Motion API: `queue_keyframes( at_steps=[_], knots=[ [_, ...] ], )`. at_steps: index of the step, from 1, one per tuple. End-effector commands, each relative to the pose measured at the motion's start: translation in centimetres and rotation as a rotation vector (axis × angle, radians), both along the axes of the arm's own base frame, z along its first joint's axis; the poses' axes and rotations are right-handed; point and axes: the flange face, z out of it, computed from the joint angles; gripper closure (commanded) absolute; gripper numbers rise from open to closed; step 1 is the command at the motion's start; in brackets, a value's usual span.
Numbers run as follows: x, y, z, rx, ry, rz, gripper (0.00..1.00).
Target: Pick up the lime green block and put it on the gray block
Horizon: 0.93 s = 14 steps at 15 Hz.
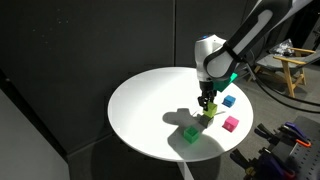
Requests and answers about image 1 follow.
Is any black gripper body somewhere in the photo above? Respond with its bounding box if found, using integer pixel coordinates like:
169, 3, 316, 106
199, 79, 217, 100

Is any blue block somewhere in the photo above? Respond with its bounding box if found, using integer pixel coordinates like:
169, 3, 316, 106
222, 94, 237, 108

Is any pink block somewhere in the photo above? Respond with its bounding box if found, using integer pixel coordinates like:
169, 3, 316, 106
222, 115, 240, 133

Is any black spring clamp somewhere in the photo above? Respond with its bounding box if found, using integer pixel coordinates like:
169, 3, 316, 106
254, 122, 285, 145
229, 148, 262, 176

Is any wooden lounge chair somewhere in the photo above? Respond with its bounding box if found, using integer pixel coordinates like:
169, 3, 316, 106
248, 46, 320, 100

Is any clear plastic bag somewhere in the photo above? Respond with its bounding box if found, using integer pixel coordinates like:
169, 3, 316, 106
269, 38, 296, 56

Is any purple spring clamp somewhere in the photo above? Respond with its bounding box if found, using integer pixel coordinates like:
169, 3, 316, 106
259, 149, 298, 180
282, 121, 313, 148

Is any black perforated board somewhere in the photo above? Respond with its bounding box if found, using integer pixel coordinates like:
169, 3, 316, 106
273, 114, 320, 180

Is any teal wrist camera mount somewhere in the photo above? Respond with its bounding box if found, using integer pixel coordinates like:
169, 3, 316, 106
213, 72, 239, 93

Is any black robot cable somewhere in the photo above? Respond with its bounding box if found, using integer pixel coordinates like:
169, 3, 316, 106
245, 62, 320, 114

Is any white table pedestal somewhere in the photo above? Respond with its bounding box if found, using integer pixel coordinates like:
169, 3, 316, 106
175, 159, 196, 180

